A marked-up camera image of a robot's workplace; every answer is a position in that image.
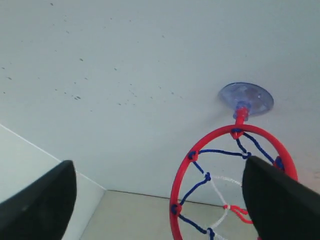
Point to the clear blue suction cup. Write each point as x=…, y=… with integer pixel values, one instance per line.
x=254, y=98

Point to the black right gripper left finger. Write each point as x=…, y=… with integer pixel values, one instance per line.
x=42, y=210

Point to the red mini basketball hoop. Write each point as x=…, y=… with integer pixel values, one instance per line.
x=283, y=162

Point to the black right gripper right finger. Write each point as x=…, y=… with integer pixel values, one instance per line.
x=280, y=207

